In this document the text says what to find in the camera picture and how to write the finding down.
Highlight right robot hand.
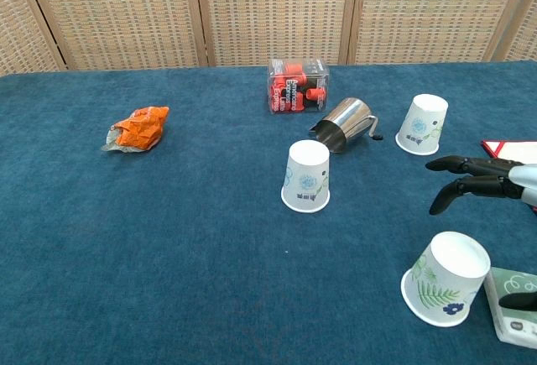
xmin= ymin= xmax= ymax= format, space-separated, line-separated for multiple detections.
xmin=425 ymin=154 xmax=537 ymax=311

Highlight white cup blue flower print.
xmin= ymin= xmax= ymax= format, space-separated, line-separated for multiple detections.
xmin=280 ymin=138 xmax=331 ymax=214
xmin=394 ymin=93 xmax=450 ymax=157

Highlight white cup green fern print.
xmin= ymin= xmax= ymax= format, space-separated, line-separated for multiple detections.
xmin=400 ymin=231 xmax=492 ymax=327

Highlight red certificate folder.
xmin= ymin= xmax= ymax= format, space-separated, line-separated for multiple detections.
xmin=480 ymin=139 xmax=537 ymax=215

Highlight green tissue pack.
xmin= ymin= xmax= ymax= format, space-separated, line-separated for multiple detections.
xmin=483 ymin=266 xmax=537 ymax=345

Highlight steel milk pitcher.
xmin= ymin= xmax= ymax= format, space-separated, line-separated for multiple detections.
xmin=309 ymin=96 xmax=385 ymax=155

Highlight woven folding screen panel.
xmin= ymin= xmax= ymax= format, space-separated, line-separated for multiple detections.
xmin=347 ymin=0 xmax=537 ymax=66
xmin=501 ymin=0 xmax=537 ymax=63
xmin=192 ymin=0 xmax=361 ymax=68
xmin=0 ymin=0 xmax=68 ymax=77
xmin=10 ymin=0 xmax=210 ymax=72

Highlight clear box red capsules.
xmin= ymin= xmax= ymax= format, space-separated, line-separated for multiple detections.
xmin=267 ymin=58 xmax=331 ymax=117

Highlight blue table cloth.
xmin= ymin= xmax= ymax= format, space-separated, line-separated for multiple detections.
xmin=0 ymin=60 xmax=537 ymax=365

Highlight crumpled orange wrapper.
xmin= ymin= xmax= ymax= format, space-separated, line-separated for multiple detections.
xmin=101 ymin=106 xmax=170 ymax=153

